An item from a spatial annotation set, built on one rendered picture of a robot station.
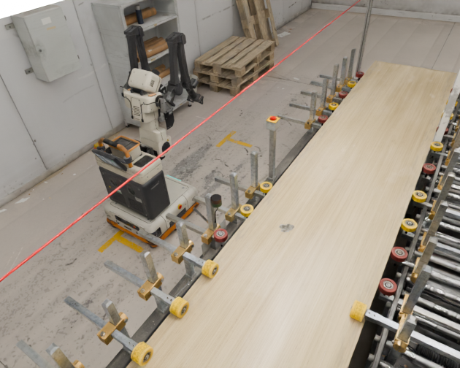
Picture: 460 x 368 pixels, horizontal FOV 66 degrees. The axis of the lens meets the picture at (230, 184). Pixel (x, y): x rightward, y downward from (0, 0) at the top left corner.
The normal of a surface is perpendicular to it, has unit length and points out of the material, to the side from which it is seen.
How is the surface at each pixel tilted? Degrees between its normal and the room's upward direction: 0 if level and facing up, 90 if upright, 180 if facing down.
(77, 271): 0
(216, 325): 0
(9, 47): 90
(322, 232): 0
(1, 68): 90
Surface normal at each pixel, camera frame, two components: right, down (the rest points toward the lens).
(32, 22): 0.84, 0.31
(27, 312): -0.06, -0.77
